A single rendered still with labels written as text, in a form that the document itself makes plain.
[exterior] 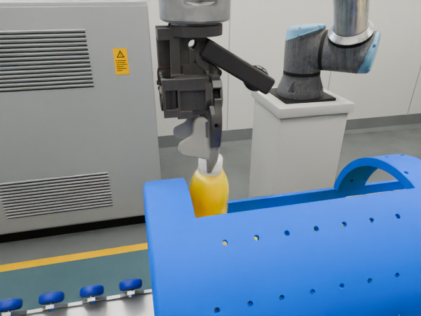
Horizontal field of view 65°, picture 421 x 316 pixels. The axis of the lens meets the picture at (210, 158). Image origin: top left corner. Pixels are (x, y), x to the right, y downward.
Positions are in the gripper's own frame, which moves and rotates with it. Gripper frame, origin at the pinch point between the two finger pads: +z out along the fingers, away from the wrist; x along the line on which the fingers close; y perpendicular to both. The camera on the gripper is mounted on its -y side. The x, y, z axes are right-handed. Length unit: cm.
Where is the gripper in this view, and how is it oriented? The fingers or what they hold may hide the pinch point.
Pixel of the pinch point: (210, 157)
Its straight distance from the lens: 52.4
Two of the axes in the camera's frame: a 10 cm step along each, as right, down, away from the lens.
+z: 0.0, 8.8, 4.7
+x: 2.2, 4.6, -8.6
